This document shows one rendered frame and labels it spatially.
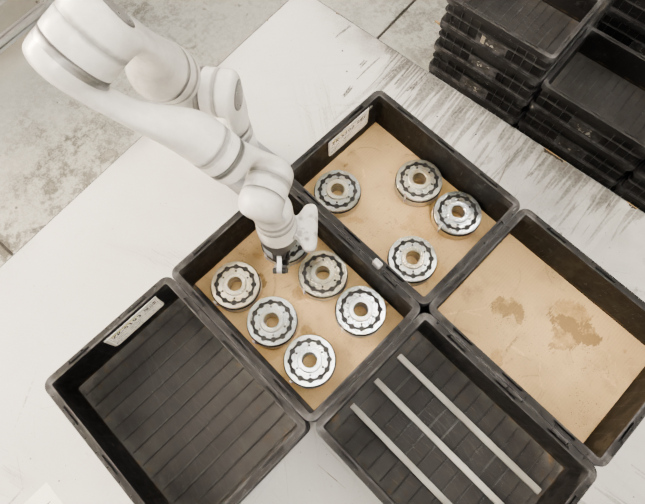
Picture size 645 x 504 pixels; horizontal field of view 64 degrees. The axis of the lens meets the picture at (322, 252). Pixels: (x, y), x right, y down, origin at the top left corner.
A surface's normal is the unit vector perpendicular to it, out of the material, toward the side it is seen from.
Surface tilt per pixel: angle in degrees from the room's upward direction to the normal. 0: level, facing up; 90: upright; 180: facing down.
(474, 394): 0
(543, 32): 0
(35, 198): 0
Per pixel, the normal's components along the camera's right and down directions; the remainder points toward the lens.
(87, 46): 0.30, 0.55
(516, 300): -0.02, -0.33
